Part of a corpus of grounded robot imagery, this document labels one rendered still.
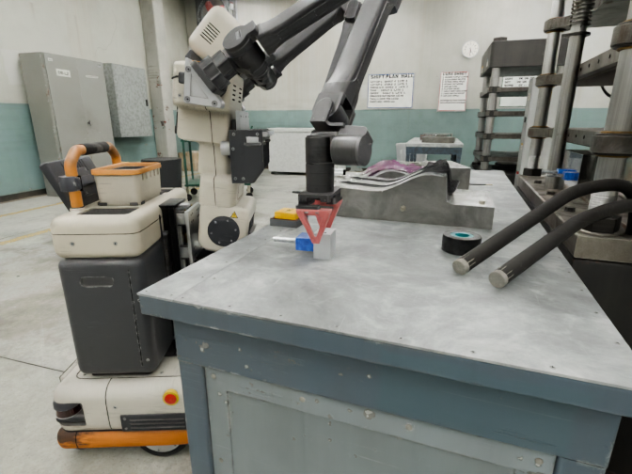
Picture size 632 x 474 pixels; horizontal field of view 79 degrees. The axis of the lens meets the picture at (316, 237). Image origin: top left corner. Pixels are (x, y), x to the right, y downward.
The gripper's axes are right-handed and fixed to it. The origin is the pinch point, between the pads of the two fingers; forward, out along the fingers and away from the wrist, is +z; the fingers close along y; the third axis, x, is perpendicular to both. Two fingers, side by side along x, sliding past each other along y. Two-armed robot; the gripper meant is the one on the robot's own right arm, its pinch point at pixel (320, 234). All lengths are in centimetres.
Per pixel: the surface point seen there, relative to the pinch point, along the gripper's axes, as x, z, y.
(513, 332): -32.6, 5.0, -23.2
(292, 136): 238, 5, 686
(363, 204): -3.7, 0.5, 34.2
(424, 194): -20.4, -3.3, 32.7
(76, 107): 474, -47, 406
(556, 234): -45.2, -0.8, 7.1
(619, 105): -65, -25, 41
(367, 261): -10.0, 4.7, -1.4
